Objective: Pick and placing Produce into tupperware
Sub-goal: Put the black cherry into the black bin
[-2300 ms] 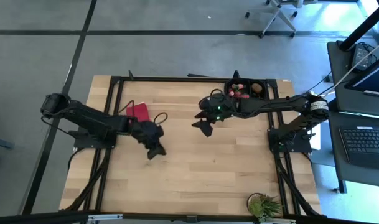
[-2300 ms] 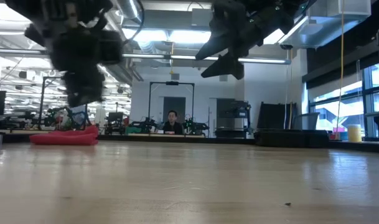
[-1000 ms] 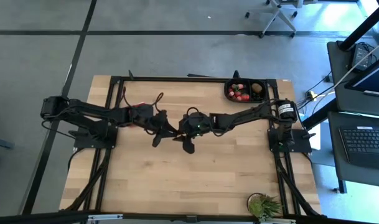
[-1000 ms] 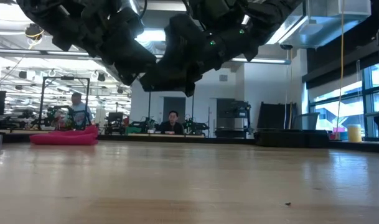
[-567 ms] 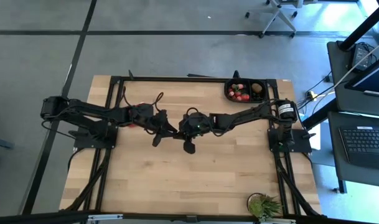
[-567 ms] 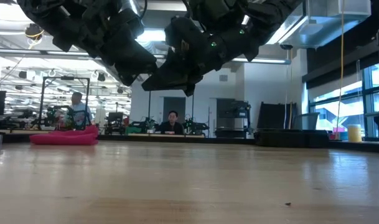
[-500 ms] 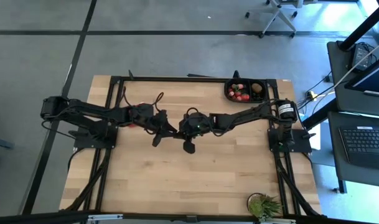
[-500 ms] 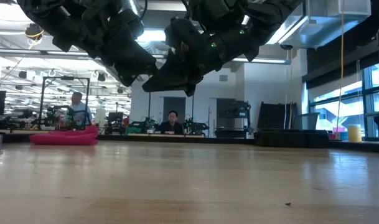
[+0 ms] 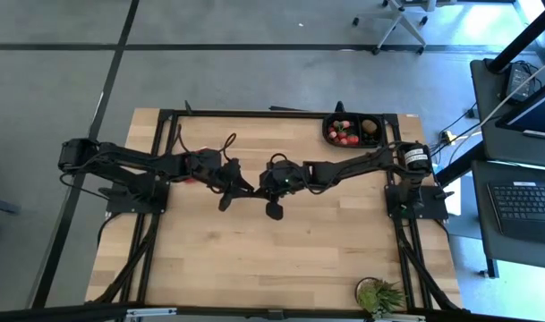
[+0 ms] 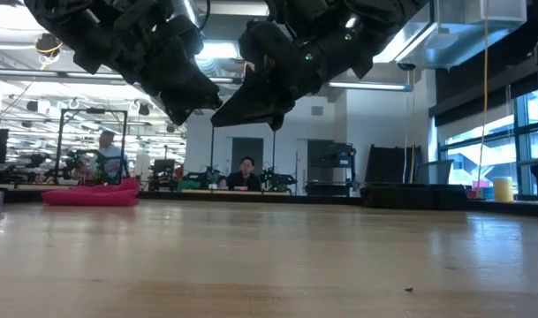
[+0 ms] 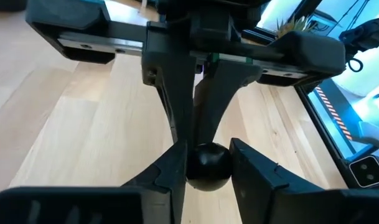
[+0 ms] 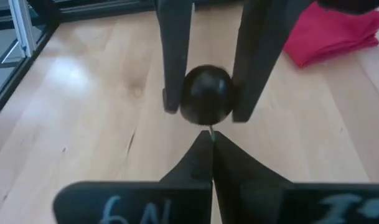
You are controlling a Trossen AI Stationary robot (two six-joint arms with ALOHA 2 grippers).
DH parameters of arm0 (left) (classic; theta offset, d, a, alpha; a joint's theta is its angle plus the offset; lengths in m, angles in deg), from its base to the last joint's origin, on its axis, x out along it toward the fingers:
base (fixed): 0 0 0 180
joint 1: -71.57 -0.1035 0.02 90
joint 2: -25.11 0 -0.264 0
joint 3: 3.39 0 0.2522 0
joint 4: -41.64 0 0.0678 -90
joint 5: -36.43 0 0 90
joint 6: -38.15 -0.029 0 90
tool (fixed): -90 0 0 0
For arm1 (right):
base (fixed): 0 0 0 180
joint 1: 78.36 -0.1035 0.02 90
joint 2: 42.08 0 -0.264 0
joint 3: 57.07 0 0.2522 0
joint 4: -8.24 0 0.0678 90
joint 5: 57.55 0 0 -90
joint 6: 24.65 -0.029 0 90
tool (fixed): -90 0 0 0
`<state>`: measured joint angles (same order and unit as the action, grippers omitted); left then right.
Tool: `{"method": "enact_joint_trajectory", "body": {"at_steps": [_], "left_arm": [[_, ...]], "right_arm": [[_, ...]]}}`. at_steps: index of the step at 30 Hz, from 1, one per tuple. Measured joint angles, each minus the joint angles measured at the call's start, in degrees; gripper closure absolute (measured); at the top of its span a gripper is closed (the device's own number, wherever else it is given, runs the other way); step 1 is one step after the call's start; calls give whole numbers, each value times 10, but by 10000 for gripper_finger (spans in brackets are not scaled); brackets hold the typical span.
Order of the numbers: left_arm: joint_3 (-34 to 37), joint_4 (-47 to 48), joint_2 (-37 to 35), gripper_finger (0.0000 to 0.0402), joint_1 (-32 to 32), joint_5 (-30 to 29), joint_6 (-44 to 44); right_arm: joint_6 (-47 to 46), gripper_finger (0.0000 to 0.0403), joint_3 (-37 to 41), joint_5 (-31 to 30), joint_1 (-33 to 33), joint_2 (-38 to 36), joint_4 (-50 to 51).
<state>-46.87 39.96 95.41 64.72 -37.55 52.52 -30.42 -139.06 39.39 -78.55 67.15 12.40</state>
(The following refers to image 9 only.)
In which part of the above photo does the black metal pole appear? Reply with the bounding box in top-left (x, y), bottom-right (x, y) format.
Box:
top-left (486, 0), bottom-right (545, 75)

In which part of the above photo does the white office chair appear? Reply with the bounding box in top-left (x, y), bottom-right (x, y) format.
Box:
top-left (352, 0), bottom-right (430, 55)

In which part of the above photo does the red container lid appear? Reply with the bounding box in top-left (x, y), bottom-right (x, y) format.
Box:
top-left (182, 147), bottom-right (209, 185)

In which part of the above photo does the white cable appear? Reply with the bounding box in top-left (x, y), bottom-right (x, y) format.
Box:
top-left (448, 53), bottom-right (545, 166)

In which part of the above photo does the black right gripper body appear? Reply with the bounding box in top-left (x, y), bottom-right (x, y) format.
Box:
top-left (258, 160), bottom-right (307, 200)

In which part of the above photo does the black divided tupperware container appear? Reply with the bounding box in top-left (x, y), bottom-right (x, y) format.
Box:
top-left (320, 112), bottom-right (385, 149)

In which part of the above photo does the black keyboard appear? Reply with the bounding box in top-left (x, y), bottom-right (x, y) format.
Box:
top-left (486, 181), bottom-right (545, 245)

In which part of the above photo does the green potted succulent plant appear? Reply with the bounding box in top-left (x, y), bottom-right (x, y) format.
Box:
top-left (354, 276), bottom-right (407, 321)

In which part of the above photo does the silver metal bracket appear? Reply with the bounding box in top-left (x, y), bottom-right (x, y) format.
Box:
top-left (124, 306), bottom-right (178, 319)

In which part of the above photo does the black horizontal beam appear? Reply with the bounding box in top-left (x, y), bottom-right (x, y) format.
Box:
top-left (0, 303), bottom-right (545, 322)

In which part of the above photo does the black power adapter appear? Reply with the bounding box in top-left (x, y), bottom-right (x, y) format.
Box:
top-left (504, 62), bottom-right (535, 102)

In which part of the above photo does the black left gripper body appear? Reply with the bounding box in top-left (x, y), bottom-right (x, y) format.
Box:
top-left (189, 149), bottom-right (243, 191)

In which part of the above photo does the black computer monitor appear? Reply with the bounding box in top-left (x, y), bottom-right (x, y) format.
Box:
top-left (495, 75), bottom-right (545, 142)

